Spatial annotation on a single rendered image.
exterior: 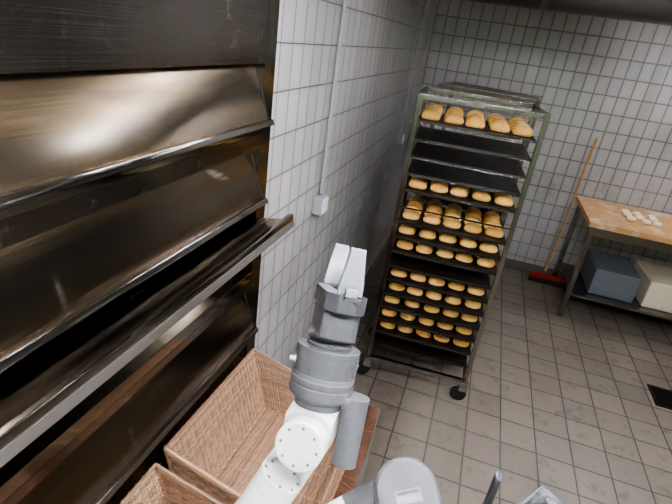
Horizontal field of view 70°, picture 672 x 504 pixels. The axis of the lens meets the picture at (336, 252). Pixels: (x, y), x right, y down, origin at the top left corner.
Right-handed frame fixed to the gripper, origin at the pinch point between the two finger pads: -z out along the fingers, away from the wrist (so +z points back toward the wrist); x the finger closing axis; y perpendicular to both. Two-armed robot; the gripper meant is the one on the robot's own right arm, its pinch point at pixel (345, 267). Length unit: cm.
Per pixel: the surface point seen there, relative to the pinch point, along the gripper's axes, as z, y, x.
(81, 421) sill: 47, 41, -46
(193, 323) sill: 29, 24, -81
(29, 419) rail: 32, 40, -12
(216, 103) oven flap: -32, 28, -66
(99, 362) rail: 25.7, 34.3, -23.4
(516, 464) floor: 97, -152, -168
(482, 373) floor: 67, -162, -237
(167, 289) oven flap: 16, 30, -54
